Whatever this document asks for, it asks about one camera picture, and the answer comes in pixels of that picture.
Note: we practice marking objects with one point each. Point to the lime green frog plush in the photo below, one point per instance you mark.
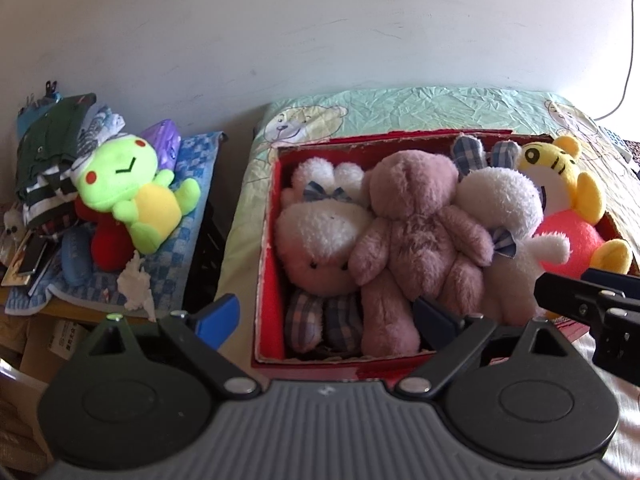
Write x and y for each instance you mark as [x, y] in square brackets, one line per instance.
[150, 210]

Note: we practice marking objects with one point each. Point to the purple patterned pouch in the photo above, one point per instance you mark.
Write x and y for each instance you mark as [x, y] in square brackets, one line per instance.
[167, 140]

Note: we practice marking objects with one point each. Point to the yellow tiger plush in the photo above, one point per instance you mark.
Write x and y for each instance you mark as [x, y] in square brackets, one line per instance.
[555, 160]

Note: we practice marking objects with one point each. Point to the dark patterned cloth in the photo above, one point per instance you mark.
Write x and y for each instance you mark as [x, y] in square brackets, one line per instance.
[622, 147]

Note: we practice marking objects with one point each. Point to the blue item with black clip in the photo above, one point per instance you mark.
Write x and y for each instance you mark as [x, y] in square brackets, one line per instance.
[42, 102]

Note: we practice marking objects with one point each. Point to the crumpled white tissue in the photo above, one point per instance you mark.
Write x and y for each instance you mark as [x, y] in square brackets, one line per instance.
[135, 285]

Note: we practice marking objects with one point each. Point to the red cardboard box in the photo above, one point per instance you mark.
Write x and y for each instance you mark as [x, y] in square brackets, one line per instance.
[267, 260]

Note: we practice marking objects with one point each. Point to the white plush bunny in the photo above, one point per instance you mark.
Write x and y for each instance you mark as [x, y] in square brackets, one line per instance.
[320, 230]
[500, 195]

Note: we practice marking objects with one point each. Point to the blue checked towel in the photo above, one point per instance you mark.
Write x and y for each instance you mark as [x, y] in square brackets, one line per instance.
[195, 160]

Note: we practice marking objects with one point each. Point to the dark green garment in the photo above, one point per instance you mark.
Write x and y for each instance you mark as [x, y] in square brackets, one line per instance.
[55, 130]

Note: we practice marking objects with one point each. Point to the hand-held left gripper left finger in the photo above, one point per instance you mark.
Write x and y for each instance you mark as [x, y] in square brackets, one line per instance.
[217, 320]

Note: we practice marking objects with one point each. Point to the mauve pink bear plush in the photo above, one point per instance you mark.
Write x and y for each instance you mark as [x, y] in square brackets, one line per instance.
[415, 220]

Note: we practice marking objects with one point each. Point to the black rectangular device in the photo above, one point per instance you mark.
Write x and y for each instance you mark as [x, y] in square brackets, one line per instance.
[32, 255]

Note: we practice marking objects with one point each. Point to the black white striped garment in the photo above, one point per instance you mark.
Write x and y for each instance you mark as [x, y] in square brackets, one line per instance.
[45, 195]

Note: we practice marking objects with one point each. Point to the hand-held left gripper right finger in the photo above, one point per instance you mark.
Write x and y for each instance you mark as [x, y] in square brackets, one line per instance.
[435, 325]

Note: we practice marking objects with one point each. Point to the red plush toy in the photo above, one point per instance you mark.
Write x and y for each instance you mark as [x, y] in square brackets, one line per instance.
[110, 250]

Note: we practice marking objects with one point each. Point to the blue white patterned cloth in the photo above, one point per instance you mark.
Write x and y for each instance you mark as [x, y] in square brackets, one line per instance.
[102, 125]

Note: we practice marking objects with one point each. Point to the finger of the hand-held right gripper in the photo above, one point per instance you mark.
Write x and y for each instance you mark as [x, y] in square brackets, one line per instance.
[570, 292]
[612, 281]

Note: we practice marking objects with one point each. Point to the bear printed green bedsheet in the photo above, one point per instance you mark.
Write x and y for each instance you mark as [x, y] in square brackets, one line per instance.
[400, 105]

